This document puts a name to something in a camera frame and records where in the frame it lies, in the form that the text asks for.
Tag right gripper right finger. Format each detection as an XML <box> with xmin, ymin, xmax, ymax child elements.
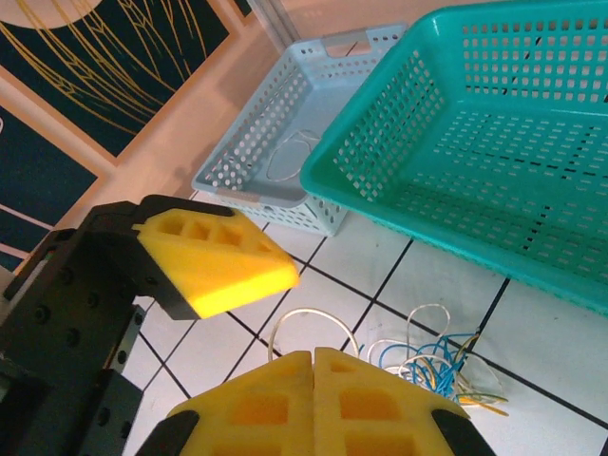
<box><xmin>313</xmin><ymin>346</ymin><xmax>498</xmax><ymax>456</ymax></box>

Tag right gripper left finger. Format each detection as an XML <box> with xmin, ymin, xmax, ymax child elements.
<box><xmin>134</xmin><ymin>350</ymin><xmax>315</xmax><ymax>456</ymax></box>

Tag thin yellow cable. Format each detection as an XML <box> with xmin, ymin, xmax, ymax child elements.
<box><xmin>455</xmin><ymin>332</ymin><xmax>510</xmax><ymax>418</ymax></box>

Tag light blue plastic basket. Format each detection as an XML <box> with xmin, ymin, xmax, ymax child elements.
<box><xmin>190</xmin><ymin>22</ymin><xmax>409</xmax><ymax>238</ymax></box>

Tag teal plastic basket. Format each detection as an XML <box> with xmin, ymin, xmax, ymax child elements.
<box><xmin>299</xmin><ymin>0</ymin><xmax>608</xmax><ymax>318</ymax></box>

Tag aluminium corner post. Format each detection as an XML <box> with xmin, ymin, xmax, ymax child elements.
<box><xmin>246</xmin><ymin>0</ymin><xmax>305</xmax><ymax>45</ymax></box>

